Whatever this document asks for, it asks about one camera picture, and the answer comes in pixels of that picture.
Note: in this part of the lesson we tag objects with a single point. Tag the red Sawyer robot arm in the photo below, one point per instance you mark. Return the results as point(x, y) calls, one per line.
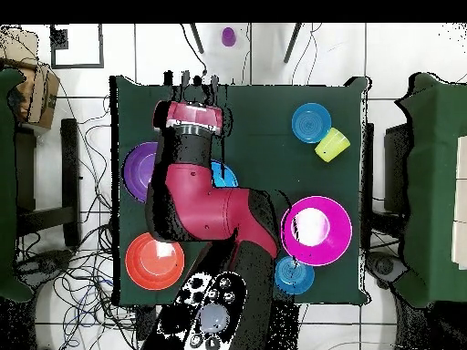
point(204, 204)

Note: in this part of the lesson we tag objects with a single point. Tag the black metal frame stand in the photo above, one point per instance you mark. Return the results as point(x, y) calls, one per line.
point(70, 175)

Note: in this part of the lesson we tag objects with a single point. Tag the large pink bowl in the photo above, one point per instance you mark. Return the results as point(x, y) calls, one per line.
point(328, 248)

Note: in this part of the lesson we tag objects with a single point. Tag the translucent blue small bowl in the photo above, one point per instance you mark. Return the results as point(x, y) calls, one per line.
point(299, 277)
point(311, 123)

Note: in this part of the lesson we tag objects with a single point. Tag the black square floor frame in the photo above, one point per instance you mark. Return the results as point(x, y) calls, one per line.
point(76, 66)

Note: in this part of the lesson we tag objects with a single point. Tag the dark green table cloth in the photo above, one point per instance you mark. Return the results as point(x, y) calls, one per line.
point(273, 175)

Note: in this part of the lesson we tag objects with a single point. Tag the black tripod leg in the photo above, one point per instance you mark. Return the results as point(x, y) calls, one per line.
point(197, 38)
point(292, 43)

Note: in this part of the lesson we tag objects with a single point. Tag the purple bowl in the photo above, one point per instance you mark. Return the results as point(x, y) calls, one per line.
point(138, 171)

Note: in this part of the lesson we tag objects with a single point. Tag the translucent yellow cup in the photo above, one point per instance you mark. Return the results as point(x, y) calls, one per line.
point(332, 145)

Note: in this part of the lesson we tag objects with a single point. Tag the cardboard box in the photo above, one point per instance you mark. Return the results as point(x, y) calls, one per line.
point(40, 94)

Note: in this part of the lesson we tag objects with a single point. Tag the orange bowl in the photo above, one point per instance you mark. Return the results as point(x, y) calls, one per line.
point(153, 266)

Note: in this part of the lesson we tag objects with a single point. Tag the green cloth covered table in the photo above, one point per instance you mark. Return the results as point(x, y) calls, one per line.
point(434, 189)
point(7, 182)

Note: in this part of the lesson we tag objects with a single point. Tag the purple cup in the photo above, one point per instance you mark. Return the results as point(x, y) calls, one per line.
point(228, 36)

